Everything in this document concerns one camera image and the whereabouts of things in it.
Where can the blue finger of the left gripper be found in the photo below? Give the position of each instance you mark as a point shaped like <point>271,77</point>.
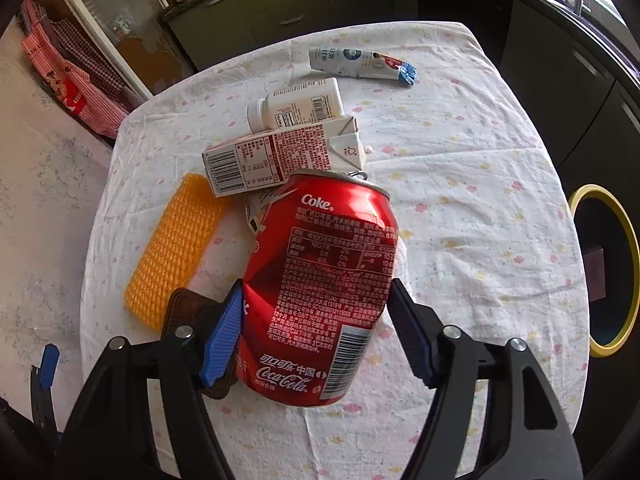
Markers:
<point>48,365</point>

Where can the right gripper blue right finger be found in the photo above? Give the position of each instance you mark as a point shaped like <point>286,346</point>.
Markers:
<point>412,336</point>

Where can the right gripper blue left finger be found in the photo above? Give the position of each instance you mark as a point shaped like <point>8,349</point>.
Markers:
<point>222,336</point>

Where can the red Coca-Cola can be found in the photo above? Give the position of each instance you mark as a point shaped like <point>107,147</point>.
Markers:
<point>315,286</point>

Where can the yellow rimmed trash bin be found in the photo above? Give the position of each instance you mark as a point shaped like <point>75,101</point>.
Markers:
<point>610,255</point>

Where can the dark green kitchen cabinets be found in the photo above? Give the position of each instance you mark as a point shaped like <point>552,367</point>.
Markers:
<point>579,85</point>

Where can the brown leather wallet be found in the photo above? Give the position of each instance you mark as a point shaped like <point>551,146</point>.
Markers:
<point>185,307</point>

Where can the white floral tablecloth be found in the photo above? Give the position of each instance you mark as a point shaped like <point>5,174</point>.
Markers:
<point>486,237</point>

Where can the crumpled silver wrapper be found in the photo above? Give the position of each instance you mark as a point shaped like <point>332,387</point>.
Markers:
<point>256,207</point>

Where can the red white milk carton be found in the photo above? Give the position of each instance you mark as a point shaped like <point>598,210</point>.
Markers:
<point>266,159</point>

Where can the white plastic bottle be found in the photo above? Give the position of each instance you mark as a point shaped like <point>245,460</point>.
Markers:
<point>306,103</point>

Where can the red checkered apron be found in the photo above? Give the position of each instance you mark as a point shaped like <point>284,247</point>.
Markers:
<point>75,70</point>

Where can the white blue toothpaste tube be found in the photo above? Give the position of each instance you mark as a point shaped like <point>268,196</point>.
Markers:
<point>357,63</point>

